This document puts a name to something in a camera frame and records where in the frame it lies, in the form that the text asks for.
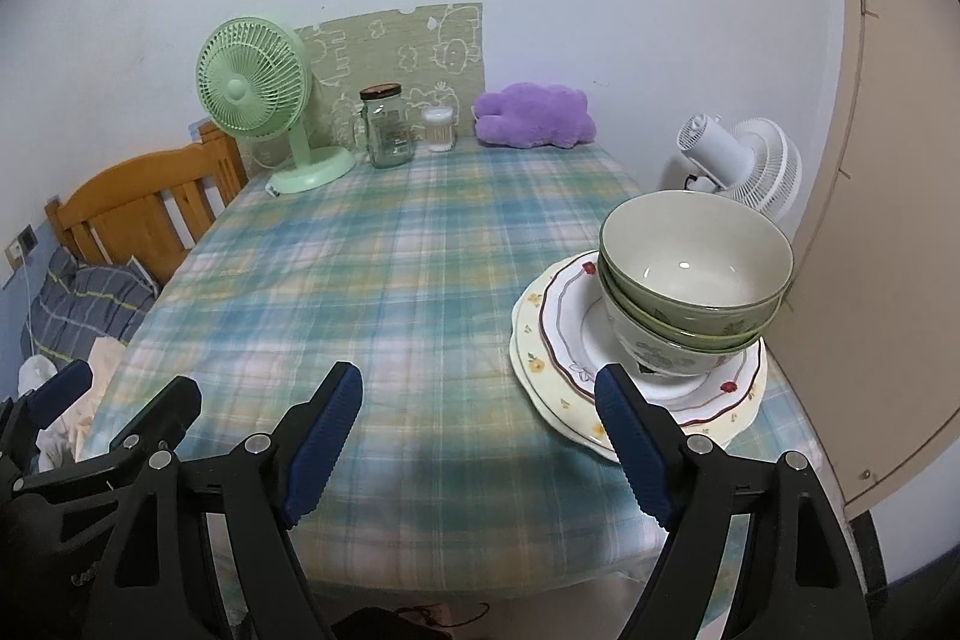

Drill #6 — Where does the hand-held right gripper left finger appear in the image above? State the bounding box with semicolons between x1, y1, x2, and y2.
79;361;365;640

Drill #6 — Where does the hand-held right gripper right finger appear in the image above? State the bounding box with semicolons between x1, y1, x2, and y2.
594;364;875;640

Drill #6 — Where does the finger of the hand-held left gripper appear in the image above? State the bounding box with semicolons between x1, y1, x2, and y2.
75;376;203;468
0;359;95;461

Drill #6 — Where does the scalloped yellow flower plate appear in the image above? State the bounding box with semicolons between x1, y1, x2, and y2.
508;250;770;463

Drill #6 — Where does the green floral bowl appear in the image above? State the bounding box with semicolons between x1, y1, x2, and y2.
602;271;785;354
609;299;770;380
598;190;794;335

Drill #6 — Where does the small red flower plate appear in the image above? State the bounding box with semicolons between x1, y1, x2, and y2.
538;250;762;427

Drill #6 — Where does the round yellow flower plate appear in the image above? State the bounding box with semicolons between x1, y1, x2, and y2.
514;254;766;446

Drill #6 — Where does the white cloth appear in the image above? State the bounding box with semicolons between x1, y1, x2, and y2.
16;355;76;470

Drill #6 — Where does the peach cloth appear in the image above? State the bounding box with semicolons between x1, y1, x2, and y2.
64;340;125;453

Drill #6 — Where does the grey striped pillow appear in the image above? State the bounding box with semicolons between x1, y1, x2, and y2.
22;250;162;356

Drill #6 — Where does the plaid tablecloth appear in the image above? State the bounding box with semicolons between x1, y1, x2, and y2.
79;141;815;596

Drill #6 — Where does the wooden bed headboard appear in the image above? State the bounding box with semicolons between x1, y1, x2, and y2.
45;124;250;289

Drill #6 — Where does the white fan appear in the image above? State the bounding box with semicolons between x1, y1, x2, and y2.
675;113;803;229

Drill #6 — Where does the glass jar mug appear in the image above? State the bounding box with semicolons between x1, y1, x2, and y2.
352;83;415;169

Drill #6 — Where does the beige door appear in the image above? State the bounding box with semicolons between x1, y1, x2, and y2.
761;0;960;513

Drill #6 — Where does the clear cotton swab container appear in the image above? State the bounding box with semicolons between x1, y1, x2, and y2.
421;106;457;154

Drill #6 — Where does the green desk fan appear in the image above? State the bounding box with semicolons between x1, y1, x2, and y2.
196;16;356;196

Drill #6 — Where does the purple plush toy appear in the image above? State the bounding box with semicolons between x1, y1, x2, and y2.
472;82;597;149

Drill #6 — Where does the green cartoon printed board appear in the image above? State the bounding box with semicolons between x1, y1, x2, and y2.
289;0;487;150

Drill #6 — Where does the white cable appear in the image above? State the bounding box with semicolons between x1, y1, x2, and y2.
21;263;37;356

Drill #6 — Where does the wall socket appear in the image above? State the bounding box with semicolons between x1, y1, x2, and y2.
6;225;38;270

